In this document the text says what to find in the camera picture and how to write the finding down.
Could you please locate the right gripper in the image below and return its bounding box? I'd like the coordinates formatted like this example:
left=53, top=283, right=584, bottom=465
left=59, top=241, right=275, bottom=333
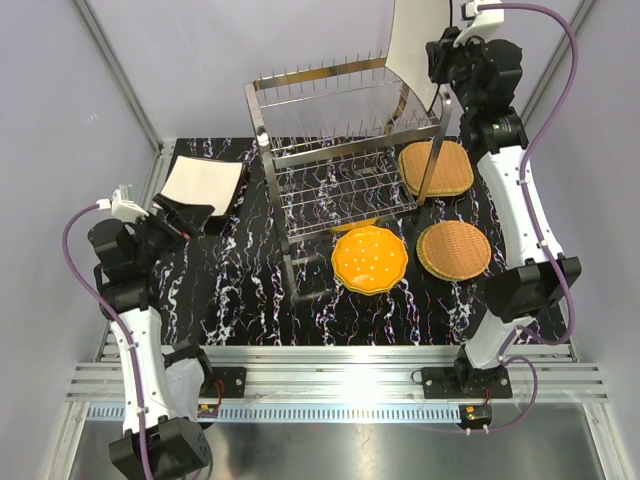
left=424, top=25, right=486, bottom=113

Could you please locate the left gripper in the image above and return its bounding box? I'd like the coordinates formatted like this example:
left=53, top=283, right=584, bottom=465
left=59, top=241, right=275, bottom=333
left=131, top=194, right=213, bottom=269

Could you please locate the white black-rimmed square plate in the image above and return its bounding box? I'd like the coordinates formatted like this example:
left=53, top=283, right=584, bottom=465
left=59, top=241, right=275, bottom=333
left=160, top=156, right=246, bottom=217

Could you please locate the cream floral square plate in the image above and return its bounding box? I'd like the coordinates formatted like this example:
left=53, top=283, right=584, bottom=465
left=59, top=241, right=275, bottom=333
left=204, top=161, right=250, bottom=235

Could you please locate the black rimmed square plate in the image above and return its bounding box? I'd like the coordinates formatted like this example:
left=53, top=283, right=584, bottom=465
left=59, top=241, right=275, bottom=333
left=385, top=0, right=450, bottom=109

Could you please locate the orange rounded-square wicker plate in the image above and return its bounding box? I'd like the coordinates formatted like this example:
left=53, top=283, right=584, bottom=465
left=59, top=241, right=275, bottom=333
left=398, top=140, right=474, bottom=198

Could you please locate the orange ceramic plate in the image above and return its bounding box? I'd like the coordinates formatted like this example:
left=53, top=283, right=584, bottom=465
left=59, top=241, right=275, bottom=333
left=331, top=225, right=409, bottom=282

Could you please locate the round brown wicker plate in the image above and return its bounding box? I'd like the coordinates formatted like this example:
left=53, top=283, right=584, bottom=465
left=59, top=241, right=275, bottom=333
left=422, top=220, right=493, bottom=280

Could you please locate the green ceramic plate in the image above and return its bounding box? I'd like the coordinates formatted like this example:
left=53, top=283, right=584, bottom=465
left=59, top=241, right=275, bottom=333
left=338, top=276, right=399, bottom=296

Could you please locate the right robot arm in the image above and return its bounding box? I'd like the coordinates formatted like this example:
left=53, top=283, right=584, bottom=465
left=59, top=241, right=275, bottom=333
left=426, top=27, right=582, bottom=398

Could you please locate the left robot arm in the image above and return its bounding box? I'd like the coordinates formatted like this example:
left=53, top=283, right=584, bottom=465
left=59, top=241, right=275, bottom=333
left=88, top=191, right=215, bottom=479

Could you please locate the stainless steel dish rack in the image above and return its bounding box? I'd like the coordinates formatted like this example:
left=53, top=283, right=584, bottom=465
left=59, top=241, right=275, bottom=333
left=244, top=55, right=452, bottom=300

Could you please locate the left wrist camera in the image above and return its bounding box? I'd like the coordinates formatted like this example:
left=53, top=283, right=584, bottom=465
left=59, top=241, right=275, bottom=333
left=96, top=184, right=149, bottom=223

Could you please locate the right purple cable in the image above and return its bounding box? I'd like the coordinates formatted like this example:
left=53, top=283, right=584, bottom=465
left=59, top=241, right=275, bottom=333
left=477, top=1, right=581, bottom=434

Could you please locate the purple cable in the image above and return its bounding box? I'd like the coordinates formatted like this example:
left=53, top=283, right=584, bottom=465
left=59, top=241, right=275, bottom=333
left=477, top=1, right=581, bottom=434
left=62, top=203, right=209, bottom=480

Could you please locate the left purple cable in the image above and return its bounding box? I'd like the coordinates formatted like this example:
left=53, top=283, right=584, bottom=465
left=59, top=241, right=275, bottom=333
left=62, top=203, right=209, bottom=480

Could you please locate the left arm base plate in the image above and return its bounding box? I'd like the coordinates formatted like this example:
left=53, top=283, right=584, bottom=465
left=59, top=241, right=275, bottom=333
left=200, top=366, right=247, bottom=399

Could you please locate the aluminium mounting rail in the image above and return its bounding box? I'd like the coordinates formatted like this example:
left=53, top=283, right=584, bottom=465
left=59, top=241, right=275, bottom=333
left=67, top=343, right=609, bottom=401

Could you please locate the slotted cable duct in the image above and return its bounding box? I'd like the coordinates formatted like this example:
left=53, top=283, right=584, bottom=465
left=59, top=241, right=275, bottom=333
left=87, top=402, right=464, bottom=424

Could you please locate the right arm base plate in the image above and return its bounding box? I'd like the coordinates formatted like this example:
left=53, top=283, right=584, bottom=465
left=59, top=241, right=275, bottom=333
left=420, top=367, right=513, bottom=400

